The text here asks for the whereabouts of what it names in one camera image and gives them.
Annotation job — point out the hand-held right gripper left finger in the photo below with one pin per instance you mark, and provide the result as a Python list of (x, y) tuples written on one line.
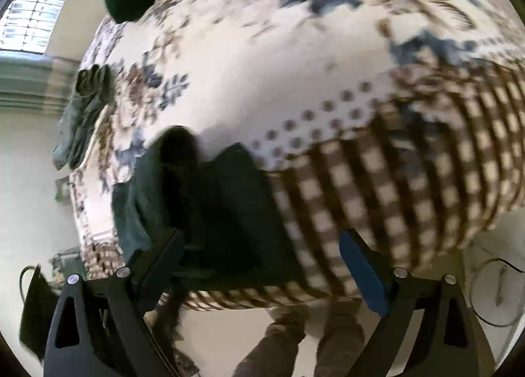
[(158, 262)]

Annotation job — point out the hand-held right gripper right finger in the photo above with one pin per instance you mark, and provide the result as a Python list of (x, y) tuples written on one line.
[(365, 274)]

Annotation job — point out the dark blue jeans pants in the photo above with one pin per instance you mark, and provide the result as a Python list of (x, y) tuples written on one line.
[(229, 213)]

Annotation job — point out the person's legs in grey trousers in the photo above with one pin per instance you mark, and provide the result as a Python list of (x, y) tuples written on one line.
[(287, 340)]

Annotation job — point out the white nightstand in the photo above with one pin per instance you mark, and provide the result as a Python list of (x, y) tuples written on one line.
[(500, 245)]

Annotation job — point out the stack of folded jeans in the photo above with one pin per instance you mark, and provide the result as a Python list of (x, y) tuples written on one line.
[(84, 118)]

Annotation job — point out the floral checked-border blanket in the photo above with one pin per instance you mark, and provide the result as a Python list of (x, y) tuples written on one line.
[(328, 94)]

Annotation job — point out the teal banded curtain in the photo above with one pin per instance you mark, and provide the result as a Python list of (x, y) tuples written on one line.
[(33, 81)]

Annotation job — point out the barred window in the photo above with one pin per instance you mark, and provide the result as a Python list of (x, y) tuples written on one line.
[(33, 20)]

